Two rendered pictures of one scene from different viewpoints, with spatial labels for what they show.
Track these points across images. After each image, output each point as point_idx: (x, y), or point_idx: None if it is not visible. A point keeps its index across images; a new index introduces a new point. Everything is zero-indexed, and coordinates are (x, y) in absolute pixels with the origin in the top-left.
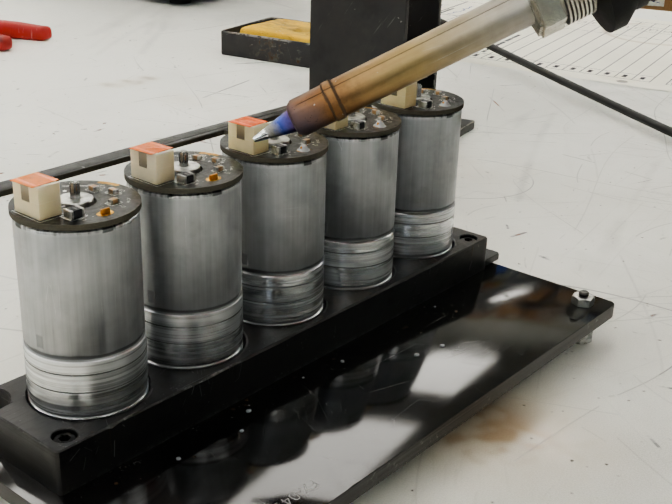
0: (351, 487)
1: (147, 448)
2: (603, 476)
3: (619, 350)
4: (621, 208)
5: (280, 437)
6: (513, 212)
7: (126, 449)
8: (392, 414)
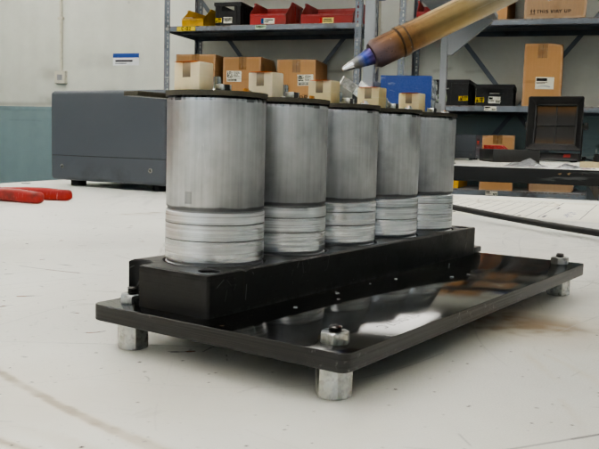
0: (447, 316)
1: (266, 303)
2: None
3: (593, 297)
4: (545, 253)
5: (372, 301)
6: None
7: (253, 297)
8: (453, 294)
